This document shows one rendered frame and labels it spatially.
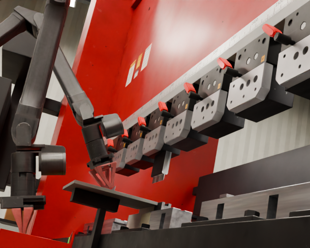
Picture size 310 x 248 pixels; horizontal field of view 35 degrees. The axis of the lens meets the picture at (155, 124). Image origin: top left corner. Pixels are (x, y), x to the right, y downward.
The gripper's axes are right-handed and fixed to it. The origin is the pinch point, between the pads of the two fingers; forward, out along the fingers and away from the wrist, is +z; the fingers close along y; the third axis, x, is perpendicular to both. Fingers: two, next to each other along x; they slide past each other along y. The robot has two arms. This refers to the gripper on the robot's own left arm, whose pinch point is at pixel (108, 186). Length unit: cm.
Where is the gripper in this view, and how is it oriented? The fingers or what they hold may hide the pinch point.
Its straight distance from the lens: 153.7
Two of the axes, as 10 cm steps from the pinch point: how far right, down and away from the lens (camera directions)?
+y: -3.6, 2.4, 9.0
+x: -8.8, 2.3, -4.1
